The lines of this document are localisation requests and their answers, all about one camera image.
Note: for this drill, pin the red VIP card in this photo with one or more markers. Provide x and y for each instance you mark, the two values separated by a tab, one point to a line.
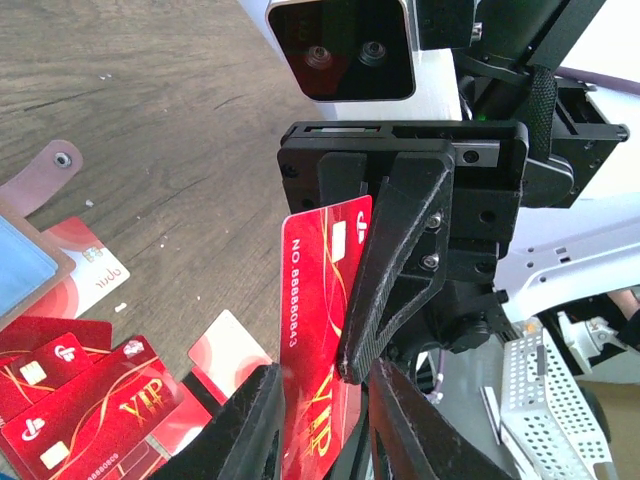
320	255
86	427

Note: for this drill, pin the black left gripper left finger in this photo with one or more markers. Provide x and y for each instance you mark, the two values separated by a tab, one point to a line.
245	439

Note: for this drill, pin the pink card holder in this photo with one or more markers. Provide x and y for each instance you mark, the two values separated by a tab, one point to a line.
31	264

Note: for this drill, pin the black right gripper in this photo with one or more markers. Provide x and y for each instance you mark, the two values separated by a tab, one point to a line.
445	200

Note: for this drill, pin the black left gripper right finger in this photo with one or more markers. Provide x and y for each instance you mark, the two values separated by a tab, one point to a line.
411	440

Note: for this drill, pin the white red card on table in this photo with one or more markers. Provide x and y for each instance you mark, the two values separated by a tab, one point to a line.
97	272

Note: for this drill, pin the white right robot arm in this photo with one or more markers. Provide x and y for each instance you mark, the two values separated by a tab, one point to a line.
565	250

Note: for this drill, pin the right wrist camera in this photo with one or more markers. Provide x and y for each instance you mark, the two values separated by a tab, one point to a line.
362	60

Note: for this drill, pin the white perforated metal bracket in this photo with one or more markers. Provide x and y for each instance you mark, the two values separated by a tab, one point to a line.
546	414

